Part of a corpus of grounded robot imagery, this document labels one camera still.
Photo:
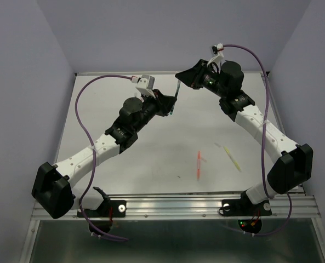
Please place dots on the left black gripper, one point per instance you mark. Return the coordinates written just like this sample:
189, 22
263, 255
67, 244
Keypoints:
163, 103

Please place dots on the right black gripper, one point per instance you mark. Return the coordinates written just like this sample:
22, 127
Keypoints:
193, 75

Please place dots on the green pen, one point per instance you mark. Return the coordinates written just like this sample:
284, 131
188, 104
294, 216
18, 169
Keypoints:
176, 98

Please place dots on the yellow pen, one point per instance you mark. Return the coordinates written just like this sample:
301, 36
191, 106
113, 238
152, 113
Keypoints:
232, 159

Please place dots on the orange pen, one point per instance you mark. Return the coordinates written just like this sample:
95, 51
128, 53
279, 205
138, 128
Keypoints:
198, 165

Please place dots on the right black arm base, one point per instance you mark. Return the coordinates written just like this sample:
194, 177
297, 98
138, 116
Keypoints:
249, 214

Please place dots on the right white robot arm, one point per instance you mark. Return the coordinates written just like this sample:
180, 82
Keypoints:
292, 162

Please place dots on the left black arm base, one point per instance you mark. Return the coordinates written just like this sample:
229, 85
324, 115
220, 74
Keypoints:
99, 210

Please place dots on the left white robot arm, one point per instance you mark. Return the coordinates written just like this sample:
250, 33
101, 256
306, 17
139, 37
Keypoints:
54, 187

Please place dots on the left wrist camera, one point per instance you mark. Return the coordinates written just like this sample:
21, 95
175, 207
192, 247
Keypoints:
145, 86

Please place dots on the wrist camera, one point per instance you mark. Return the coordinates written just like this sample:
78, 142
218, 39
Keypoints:
145, 86
217, 51

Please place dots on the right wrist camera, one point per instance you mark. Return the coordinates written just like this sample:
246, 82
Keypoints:
217, 51

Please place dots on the aluminium mounting rail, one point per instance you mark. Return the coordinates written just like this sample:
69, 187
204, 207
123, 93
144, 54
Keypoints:
195, 207

